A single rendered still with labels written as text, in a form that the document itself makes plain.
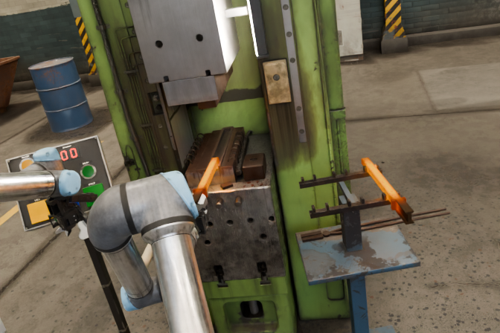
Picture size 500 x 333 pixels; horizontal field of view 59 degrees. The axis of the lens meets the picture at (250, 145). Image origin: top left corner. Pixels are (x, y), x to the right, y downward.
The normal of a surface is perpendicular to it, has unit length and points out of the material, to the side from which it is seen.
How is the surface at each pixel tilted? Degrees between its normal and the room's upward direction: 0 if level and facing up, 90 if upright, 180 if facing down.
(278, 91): 90
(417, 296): 0
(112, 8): 90
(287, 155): 90
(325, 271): 0
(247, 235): 90
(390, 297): 0
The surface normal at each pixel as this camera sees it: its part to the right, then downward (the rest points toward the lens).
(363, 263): -0.17, -0.90
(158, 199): 0.00, -0.37
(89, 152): 0.21, -0.17
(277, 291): -0.09, 0.41
